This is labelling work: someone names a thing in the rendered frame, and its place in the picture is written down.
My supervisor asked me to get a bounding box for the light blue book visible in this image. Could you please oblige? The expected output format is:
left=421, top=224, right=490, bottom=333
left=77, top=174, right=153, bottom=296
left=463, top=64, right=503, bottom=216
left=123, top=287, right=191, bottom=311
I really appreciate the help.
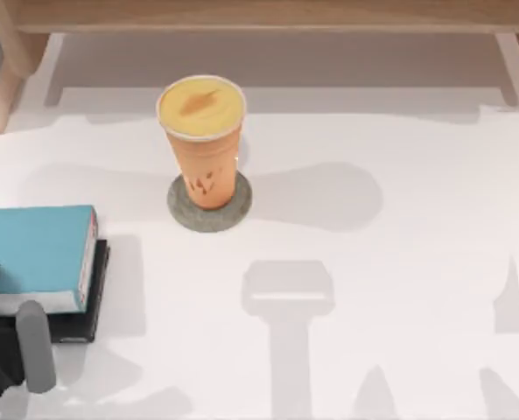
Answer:
left=0, top=205, right=99, bottom=316

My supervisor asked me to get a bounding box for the pale wooden shelf unit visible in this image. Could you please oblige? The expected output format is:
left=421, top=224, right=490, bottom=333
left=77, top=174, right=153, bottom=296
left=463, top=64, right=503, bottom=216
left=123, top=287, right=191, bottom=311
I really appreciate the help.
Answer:
left=0, top=0, right=519, bottom=134

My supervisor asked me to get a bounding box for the grey round coaster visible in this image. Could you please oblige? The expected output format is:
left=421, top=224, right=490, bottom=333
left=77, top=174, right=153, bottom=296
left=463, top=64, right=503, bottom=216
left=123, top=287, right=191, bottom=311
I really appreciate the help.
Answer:
left=167, top=171, right=253, bottom=233

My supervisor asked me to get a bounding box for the orange cup with yellow lid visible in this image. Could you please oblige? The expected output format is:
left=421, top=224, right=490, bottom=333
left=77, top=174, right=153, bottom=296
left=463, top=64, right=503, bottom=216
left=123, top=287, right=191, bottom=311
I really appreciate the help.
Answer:
left=155, top=75, right=247, bottom=211

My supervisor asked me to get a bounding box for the black book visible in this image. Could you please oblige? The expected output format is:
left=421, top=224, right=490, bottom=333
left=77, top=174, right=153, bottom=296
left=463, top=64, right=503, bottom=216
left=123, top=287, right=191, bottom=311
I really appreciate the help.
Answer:
left=44, top=238, right=111, bottom=344

